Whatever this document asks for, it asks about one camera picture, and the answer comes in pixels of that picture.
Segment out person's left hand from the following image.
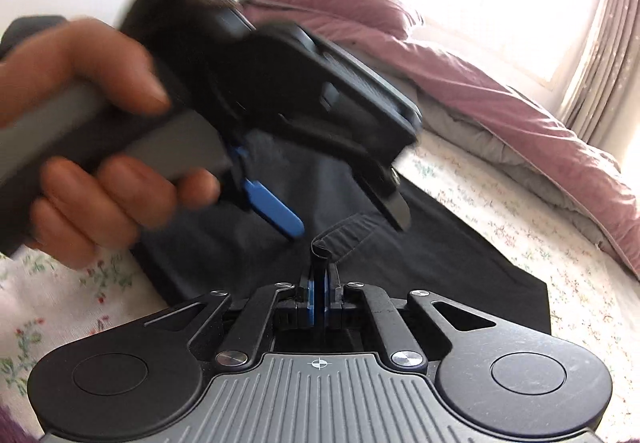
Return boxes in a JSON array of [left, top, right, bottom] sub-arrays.
[[0, 18, 222, 271]]

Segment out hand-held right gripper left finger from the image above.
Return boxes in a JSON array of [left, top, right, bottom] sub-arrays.
[[142, 273, 318, 370]]

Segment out black pants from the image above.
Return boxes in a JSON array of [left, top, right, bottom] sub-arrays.
[[132, 130, 553, 349]]

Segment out floral bed sheet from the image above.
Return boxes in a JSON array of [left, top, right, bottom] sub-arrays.
[[0, 143, 640, 443]]

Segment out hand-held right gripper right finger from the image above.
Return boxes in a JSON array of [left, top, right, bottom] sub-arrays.
[[317, 265, 498, 369]]

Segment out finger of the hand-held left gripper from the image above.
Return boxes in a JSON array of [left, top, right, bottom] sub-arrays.
[[226, 147, 306, 240], [349, 162, 413, 232]]

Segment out pink duvet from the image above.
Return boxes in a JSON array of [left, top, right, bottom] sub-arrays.
[[245, 0, 640, 281]]

